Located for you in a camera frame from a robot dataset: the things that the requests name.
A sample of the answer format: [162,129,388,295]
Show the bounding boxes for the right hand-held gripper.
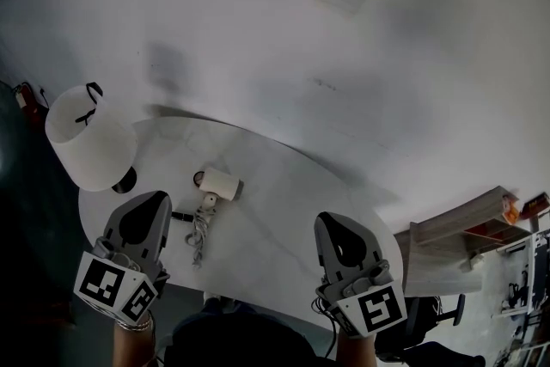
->
[314,211,408,339]

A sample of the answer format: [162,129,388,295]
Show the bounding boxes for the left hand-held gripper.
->
[73,190,173,326]

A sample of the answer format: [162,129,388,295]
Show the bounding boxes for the white curved table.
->
[77,117,404,317]

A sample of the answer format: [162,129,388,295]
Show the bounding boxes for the white hair dryer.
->
[184,166,245,271]

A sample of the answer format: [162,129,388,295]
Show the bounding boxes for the person's left forearm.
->
[112,315,156,367]

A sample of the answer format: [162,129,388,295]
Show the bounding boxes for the person's right forearm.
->
[335,328,378,367]

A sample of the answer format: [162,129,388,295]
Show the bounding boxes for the white table lamp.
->
[45,81,138,194]

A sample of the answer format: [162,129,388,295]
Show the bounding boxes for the black office chair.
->
[376,294,486,367]

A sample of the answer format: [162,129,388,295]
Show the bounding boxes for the person's blue jeans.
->
[201,298,241,315]

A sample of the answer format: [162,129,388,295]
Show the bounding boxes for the wooden cube shelf unit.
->
[407,184,532,254]

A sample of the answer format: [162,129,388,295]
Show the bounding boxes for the red storage bin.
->
[462,222,489,238]

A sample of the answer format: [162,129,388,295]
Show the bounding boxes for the person's black shirt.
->
[165,309,340,367]

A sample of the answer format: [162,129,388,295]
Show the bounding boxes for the red fire extinguisher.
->
[12,82,48,125]

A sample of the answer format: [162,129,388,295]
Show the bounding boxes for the orange box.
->
[500,193,521,225]

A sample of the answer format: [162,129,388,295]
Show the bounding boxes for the white office desk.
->
[498,227,550,317]

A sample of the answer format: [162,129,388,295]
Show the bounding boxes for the red box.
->
[522,192,550,223]

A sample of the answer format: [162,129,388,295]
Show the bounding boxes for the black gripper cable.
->
[311,296,340,358]

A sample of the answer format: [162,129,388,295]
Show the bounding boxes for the gold bracelet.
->
[114,311,155,333]

